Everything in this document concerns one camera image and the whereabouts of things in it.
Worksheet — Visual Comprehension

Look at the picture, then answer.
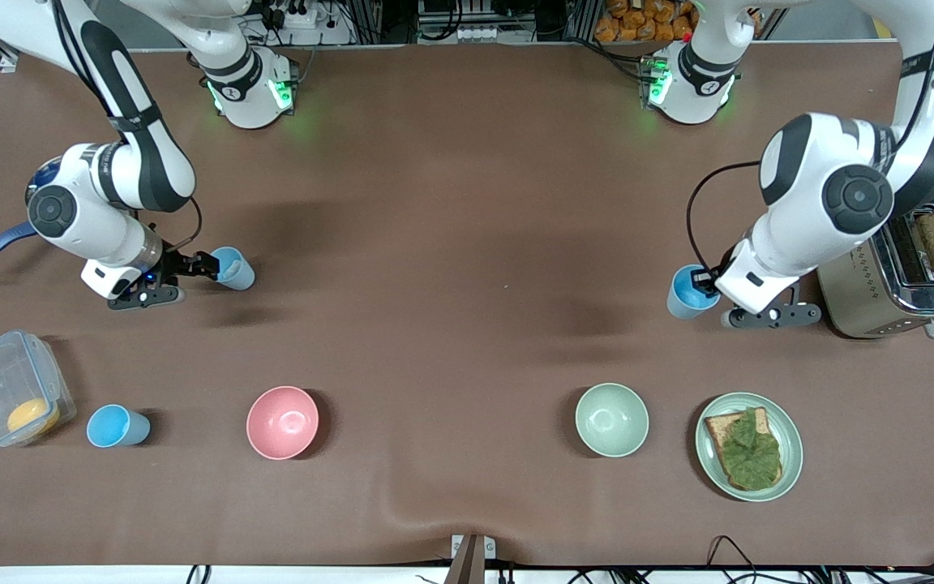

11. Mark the metal table bracket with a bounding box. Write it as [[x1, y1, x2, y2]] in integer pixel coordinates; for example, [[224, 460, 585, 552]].
[[444, 533, 498, 584]]

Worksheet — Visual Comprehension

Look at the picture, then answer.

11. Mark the beige and chrome toaster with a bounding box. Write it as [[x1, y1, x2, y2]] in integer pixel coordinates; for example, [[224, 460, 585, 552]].
[[816, 207, 934, 341]]

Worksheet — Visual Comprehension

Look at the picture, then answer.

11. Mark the pale green bowl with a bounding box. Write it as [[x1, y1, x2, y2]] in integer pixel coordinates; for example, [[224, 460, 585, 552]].
[[575, 382, 650, 459]]

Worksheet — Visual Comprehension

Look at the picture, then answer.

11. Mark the green lettuce leaf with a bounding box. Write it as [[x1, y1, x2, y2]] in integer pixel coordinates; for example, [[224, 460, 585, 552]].
[[720, 408, 783, 491]]

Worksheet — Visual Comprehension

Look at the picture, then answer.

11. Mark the pink bowl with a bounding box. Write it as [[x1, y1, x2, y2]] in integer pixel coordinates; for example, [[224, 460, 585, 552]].
[[246, 385, 320, 462]]

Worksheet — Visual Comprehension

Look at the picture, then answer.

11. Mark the bag of orange snacks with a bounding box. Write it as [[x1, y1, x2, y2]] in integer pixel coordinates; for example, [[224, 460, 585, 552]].
[[594, 0, 699, 44]]

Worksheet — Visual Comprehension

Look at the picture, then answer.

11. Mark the yellow round food piece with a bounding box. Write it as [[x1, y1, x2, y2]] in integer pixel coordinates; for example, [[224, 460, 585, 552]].
[[6, 397, 62, 436]]

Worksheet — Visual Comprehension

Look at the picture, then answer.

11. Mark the power strip with plugs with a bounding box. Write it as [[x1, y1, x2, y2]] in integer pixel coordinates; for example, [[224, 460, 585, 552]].
[[260, 0, 320, 31]]

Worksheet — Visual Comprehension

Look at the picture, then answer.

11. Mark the light blue plastic cup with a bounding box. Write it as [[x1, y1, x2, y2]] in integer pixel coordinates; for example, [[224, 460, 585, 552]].
[[666, 264, 721, 320], [209, 247, 257, 291], [85, 404, 152, 449]]

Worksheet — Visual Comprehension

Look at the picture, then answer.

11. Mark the looped black cable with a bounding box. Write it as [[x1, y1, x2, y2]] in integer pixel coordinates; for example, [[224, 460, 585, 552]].
[[705, 535, 761, 584]]

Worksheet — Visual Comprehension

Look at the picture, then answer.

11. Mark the brown toast slice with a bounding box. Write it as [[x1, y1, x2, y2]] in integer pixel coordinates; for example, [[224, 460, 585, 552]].
[[704, 407, 784, 492]]

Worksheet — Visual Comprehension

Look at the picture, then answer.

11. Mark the pale green plate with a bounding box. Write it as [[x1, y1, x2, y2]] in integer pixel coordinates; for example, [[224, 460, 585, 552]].
[[695, 392, 804, 504]]

